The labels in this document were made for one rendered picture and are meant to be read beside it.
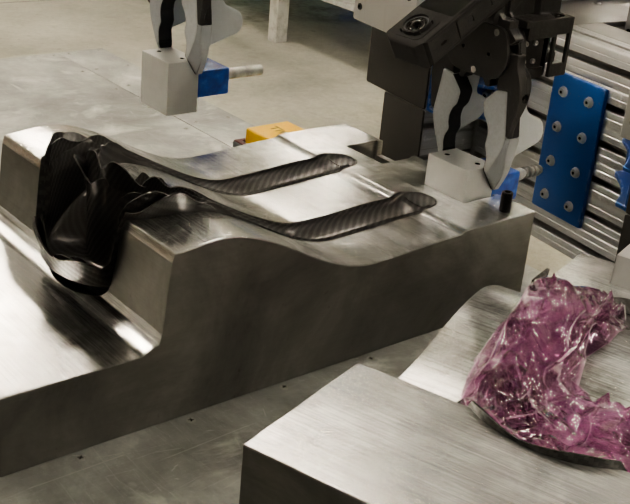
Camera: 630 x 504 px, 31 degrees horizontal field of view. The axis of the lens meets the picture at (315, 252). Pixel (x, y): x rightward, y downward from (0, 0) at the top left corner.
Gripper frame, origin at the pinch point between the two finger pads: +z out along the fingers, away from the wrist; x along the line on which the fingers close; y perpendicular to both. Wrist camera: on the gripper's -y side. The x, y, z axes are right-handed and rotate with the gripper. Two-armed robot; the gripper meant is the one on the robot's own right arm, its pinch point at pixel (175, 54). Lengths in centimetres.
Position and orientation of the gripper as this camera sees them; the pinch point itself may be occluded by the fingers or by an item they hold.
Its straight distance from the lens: 116.6
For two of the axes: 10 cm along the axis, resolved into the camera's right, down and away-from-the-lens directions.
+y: 7.8, -2.1, 6.0
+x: -6.2, -3.8, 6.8
